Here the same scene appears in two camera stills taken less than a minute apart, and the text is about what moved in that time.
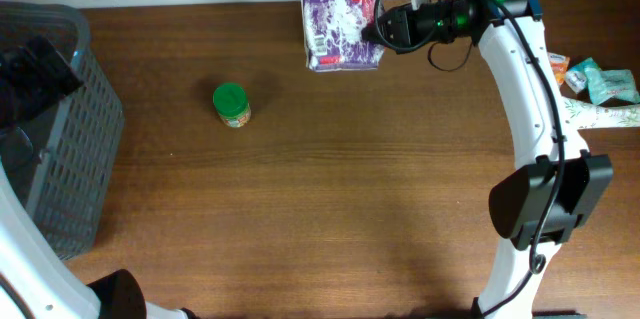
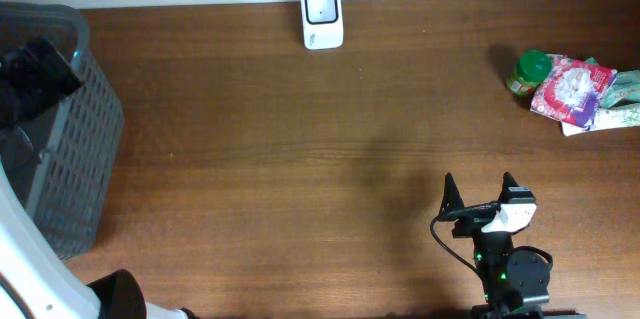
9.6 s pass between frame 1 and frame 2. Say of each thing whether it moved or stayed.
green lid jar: moved
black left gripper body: stayed
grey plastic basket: stayed
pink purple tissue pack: moved
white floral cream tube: stayed
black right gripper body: moved
